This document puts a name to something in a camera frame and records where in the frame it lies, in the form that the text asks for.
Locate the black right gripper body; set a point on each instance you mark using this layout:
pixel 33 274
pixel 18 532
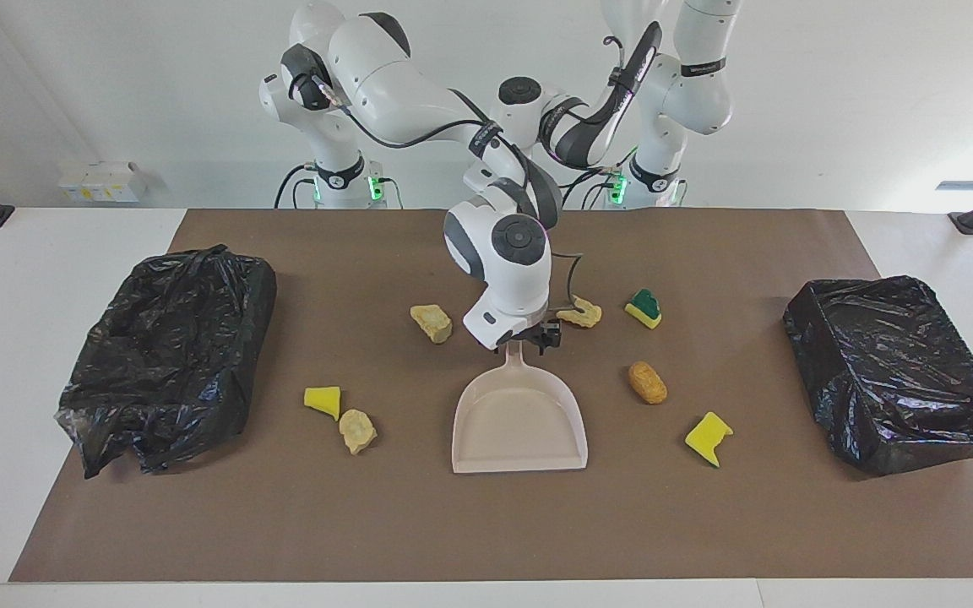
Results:
pixel 541 326

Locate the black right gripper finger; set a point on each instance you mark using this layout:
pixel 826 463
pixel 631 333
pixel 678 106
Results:
pixel 550 342
pixel 504 345

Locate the pale yellow foam chunk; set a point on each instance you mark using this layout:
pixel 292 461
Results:
pixel 432 322
pixel 357 431
pixel 579 315

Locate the beige plastic dustpan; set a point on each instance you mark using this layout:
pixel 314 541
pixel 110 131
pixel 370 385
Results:
pixel 520 422

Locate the yellow sponge with green pad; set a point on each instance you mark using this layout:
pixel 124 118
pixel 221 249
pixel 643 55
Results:
pixel 644 309

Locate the notched yellow sponge piece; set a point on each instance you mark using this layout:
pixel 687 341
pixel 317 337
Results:
pixel 708 435

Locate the yellow sponge wedge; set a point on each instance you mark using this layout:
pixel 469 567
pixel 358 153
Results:
pixel 323 399

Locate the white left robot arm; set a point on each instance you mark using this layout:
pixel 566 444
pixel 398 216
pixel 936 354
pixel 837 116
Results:
pixel 698 84

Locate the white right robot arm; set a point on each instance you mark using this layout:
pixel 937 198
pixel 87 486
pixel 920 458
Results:
pixel 385 84

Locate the black bag-lined bin, crumpled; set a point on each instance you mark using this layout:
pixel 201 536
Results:
pixel 165 363

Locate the black bag-lined bin, boxy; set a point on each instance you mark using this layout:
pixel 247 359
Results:
pixel 900 371

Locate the brown paper table mat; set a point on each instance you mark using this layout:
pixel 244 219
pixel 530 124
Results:
pixel 368 523

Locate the white wall outlet box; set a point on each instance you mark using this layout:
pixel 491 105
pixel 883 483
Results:
pixel 106 180

